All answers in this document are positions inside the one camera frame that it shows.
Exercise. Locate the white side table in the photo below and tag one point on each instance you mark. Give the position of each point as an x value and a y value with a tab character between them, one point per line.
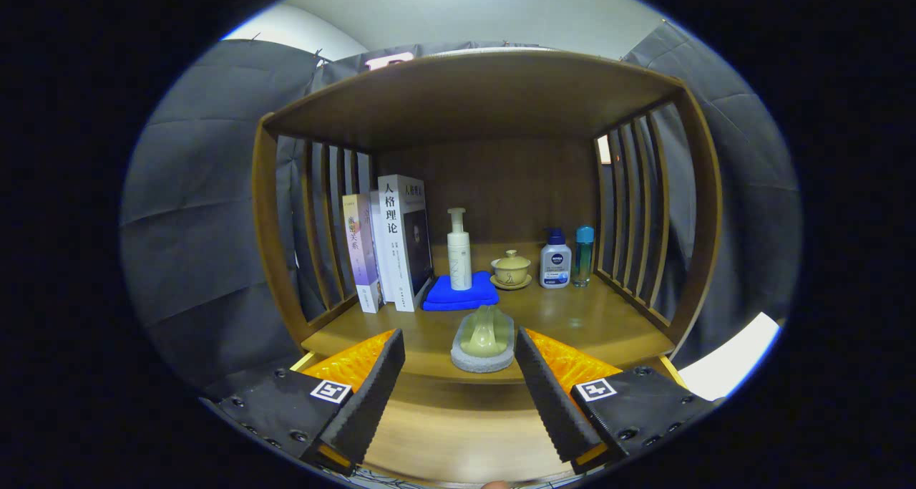
737	360

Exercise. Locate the folded blue cloth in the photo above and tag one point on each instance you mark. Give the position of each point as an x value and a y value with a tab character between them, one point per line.
444	296

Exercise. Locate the thick white book dark cover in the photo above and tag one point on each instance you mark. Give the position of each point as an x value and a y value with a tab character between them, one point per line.
397	245

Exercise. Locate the purple white book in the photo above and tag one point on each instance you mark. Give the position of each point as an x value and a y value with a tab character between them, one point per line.
358	253

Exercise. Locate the wooden drawer with black knob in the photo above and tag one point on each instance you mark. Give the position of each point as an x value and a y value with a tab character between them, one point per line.
458	424

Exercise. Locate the wooden countertop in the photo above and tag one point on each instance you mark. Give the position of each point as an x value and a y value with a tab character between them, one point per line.
572	317

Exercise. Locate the brown wooden cabinet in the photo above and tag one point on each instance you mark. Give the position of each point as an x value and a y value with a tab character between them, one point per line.
501	181

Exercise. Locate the teal slim bottle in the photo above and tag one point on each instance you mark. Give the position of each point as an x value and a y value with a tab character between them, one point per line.
583	260

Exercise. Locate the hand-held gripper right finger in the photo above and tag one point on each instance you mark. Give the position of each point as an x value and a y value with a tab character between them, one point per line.
551	396

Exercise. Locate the thin white book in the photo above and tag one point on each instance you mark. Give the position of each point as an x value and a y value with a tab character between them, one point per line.
381	253

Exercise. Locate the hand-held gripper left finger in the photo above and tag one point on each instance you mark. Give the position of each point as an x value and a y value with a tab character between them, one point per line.
372	392

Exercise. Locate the beige lidded tea cup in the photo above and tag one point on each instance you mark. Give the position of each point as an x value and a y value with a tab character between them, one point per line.
511	270

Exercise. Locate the white pump bottle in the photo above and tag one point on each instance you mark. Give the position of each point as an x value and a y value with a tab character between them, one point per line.
459	260

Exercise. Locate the white bottle blue cap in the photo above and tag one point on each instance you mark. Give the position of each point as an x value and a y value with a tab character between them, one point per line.
555	263

